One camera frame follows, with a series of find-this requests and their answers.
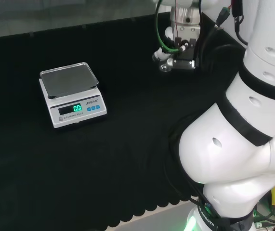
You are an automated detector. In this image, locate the thin red wire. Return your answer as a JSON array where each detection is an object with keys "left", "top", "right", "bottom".
[{"left": 174, "top": 0, "right": 179, "bottom": 39}]

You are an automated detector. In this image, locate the black bench cloth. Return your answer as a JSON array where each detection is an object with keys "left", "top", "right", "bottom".
[{"left": 0, "top": 11, "right": 249, "bottom": 229}]

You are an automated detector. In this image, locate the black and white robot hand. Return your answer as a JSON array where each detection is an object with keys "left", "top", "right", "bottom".
[{"left": 151, "top": 23, "right": 202, "bottom": 72}]

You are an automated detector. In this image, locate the clear glass beaker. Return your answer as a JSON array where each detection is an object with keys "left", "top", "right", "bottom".
[{"left": 159, "top": 63, "right": 173, "bottom": 73}]

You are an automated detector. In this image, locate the pale board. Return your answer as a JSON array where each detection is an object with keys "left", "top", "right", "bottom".
[{"left": 105, "top": 196, "right": 200, "bottom": 231}]

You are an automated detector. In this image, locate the white electronic balance steel pan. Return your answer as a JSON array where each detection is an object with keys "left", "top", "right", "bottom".
[{"left": 39, "top": 62, "right": 108, "bottom": 129}]

